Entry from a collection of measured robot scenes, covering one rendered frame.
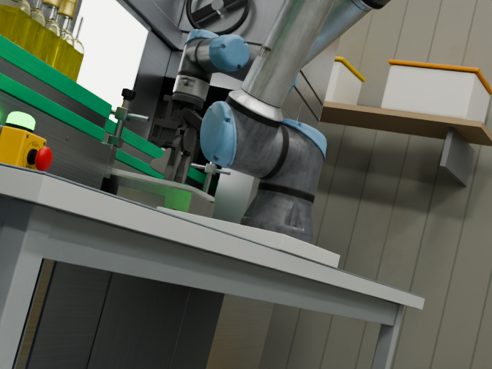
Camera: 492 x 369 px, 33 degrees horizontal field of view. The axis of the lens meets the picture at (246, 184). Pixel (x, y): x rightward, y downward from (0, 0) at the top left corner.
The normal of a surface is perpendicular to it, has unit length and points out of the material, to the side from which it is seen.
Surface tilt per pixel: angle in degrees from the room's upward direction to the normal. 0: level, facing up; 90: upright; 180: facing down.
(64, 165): 90
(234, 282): 90
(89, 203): 90
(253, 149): 114
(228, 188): 90
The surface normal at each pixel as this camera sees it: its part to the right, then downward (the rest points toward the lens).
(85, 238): 0.86, 0.17
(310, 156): 0.54, 0.04
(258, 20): -0.25, -0.16
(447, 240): -0.45, -0.21
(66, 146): 0.94, 0.21
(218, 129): -0.86, -0.15
